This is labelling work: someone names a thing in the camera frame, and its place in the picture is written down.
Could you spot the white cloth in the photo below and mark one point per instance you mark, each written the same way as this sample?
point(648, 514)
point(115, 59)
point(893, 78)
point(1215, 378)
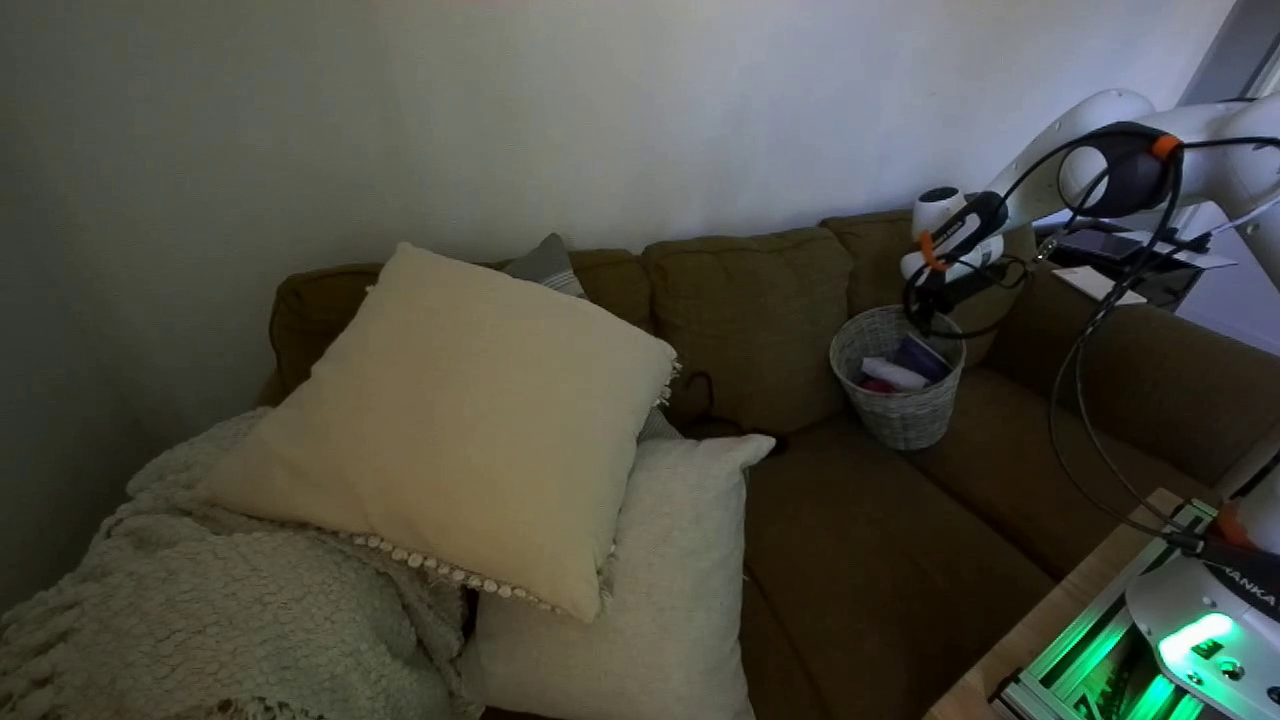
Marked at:
point(893, 373)

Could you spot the brown fabric sofa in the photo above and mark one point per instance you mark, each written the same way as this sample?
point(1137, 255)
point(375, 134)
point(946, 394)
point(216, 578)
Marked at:
point(873, 578)

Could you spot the cream fringed pillow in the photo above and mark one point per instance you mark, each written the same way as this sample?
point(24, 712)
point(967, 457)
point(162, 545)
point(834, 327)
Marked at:
point(471, 420)

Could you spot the aluminium frame with green light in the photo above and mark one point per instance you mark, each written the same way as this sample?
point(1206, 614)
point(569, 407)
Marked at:
point(1190, 630)

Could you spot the knitted cream blanket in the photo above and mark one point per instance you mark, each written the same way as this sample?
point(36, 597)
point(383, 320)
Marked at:
point(196, 614)

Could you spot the white textured pillow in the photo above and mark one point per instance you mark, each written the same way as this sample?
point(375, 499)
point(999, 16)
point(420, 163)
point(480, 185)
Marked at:
point(665, 642)

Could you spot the gray woven basket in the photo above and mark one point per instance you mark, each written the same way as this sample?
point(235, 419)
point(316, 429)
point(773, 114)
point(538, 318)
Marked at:
point(906, 420)

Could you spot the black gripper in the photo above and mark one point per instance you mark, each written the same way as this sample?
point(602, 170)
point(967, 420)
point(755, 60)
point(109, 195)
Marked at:
point(928, 298)

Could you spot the gray striped pillow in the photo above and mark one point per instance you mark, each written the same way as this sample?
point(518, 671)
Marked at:
point(547, 266)

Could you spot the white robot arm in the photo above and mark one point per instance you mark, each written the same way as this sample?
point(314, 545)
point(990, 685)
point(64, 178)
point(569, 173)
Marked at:
point(1106, 158)

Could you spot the purple booklet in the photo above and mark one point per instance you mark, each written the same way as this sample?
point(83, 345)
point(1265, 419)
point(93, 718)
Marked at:
point(921, 359)

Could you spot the dark side table items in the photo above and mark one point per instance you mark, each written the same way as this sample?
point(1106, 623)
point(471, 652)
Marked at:
point(1093, 257)

